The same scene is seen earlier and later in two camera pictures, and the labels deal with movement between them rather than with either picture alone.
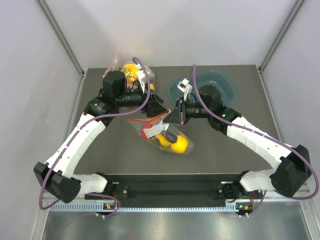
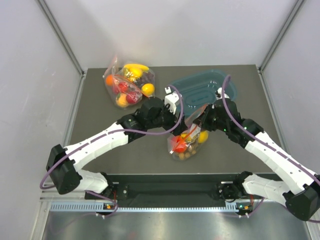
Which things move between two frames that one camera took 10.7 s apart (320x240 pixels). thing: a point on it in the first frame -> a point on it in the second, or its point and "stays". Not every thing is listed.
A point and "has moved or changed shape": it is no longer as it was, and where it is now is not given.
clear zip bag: x=156 y=131 has moved or changed shape
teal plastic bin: x=222 y=81 stays
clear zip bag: x=141 y=76 stays
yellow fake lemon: x=181 y=145 -> x=203 y=136
